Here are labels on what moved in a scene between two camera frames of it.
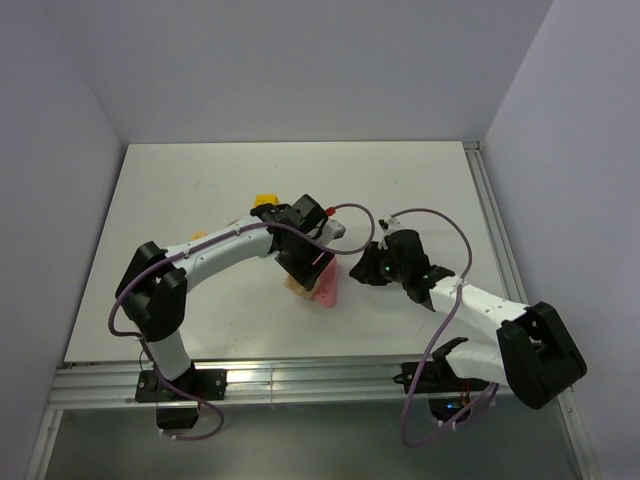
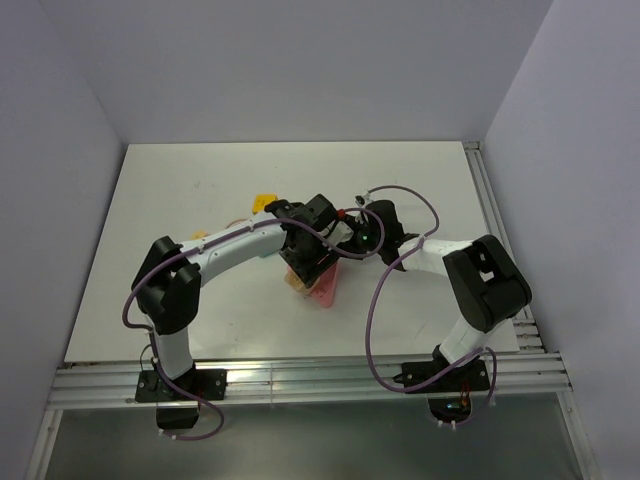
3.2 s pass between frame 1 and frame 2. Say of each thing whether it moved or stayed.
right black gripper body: moved
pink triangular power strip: stayed
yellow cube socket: stayed
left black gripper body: stayed
